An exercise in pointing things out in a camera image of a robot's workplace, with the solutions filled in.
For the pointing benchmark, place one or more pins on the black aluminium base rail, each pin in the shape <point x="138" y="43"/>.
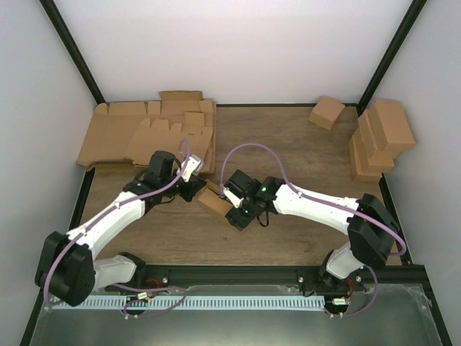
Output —
<point x="191" y="275"/>

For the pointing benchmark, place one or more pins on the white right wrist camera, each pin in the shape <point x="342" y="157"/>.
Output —
<point x="231" y="197"/>

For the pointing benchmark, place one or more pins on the light blue slotted cable duct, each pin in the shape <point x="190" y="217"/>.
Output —
<point x="223" y="303"/>

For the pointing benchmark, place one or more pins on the lower folded brown box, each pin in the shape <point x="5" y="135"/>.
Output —
<point x="356" y="155"/>

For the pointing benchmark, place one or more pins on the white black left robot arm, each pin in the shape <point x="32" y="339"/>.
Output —
<point x="69" y="269"/>

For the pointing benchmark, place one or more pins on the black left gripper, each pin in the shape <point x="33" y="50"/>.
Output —
<point x="196" y="184"/>

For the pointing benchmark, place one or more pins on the black frame post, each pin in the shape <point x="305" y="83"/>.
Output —
<point x="61" y="28"/>
<point x="398" y="39"/>

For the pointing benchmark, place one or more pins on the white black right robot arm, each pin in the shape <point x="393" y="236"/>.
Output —
<point x="366" y="222"/>

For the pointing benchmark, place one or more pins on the folded brown box tilted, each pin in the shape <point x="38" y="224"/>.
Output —
<point x="326" y="112"/>

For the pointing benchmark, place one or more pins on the black left frame post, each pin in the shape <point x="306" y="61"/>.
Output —
<point x="61" y="28"/>

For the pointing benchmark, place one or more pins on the stack of flat cardboard blanks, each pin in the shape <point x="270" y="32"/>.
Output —
<point x="124" y="135"/>

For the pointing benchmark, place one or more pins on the top folded brown box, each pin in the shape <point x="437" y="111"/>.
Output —
<point x="391" y="127"/>

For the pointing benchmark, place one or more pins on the brown cardboard box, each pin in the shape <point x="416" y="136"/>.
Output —
<point x="209" y="198"/>

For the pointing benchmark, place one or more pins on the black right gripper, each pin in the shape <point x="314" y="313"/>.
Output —
<point x="235" y="219"/>

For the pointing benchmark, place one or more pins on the black right frame post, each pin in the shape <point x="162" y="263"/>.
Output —
<point x="398" y="39"/>

